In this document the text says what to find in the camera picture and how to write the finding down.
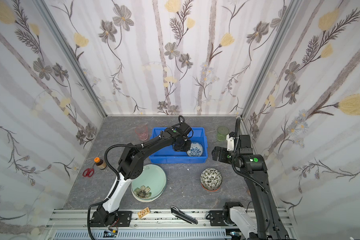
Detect blue patterned bowl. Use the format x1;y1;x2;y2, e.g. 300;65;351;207
187;142;204;157

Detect black white patterned bowl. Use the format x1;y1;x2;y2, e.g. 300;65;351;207
200;168;223;189

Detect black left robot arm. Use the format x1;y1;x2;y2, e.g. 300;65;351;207
87;116;193;228

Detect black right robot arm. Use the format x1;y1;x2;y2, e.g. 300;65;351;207
212;118;290;240

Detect blue plastic bin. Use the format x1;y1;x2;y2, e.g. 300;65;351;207
149;128;208;164

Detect green transparent cup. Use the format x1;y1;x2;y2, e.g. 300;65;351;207
217;126;230;142

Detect red pink glass bowl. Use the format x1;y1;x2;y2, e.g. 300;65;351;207
202;185;221;192

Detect pink transparent cup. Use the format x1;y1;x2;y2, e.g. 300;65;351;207
135;125;149;141

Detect green floral plate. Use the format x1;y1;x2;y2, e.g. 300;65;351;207
131;164;167;192

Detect black folding tool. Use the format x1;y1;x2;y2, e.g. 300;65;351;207
171;206;198;225

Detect small wooden block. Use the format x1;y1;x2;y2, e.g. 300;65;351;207
138;207;151;219

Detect brown bottle orange cap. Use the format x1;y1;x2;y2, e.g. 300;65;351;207
94;157;107;170

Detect red scissors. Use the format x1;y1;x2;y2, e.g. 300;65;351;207
82;163;95;178

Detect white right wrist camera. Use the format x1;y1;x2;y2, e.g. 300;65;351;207
226;132;236;152

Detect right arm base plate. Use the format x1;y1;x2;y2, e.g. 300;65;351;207
206;210;228;227

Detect white perforated cable tray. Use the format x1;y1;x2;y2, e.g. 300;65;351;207
52;229;232;240

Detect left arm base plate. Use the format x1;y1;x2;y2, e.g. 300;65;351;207
89;211;132;228

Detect aluminium rail frame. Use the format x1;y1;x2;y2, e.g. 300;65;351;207
42;209;241;240

